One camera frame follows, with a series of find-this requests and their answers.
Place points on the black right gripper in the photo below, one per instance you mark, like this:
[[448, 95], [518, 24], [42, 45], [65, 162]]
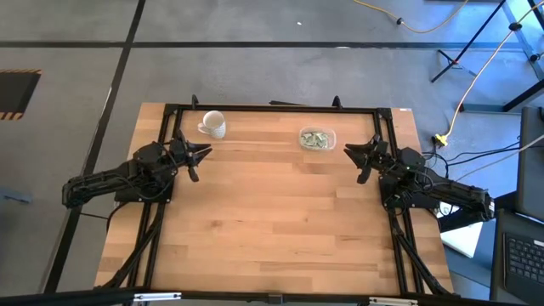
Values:
[[380, 157]]

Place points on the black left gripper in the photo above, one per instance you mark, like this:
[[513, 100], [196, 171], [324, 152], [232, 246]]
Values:
[[178, 153]]

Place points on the green tea bag packet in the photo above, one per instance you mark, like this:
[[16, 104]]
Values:
[[307, 137], [325, 137], [318, 140], [312, 145]]

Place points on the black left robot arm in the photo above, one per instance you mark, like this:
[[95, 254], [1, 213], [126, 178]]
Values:
[[106, 180]]

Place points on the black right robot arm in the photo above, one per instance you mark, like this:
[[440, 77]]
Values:
[[459, 193]]

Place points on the clear plastic container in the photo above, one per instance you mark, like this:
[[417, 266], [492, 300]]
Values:
[[332, 140]]

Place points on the white patterned mug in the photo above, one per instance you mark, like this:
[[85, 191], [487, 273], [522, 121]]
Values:
[[214, 123]]

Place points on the white sheet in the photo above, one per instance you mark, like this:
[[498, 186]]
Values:
[[463, 240]]

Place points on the black-legged desk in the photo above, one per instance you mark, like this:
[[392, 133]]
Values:
[[467, 41]]

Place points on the grey computer screen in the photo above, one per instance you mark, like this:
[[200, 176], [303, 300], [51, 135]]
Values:
[[531, 170]]

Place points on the black side table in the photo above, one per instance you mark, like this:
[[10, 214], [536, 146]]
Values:
[[496, 263]]

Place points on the black hazard-striped floor mat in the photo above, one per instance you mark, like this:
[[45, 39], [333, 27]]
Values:
[[17, 93]]

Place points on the black laptop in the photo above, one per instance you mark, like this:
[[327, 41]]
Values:
[[527, 259]]

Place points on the black frame clamp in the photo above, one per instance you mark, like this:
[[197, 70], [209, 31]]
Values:
[[194, 102], [336, 103]]

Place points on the black aluminium table frame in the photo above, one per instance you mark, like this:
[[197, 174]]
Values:
[[276, 109]]

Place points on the silver metal bracket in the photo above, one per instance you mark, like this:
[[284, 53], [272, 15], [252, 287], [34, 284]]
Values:
[[393, 302], [157, 296]]

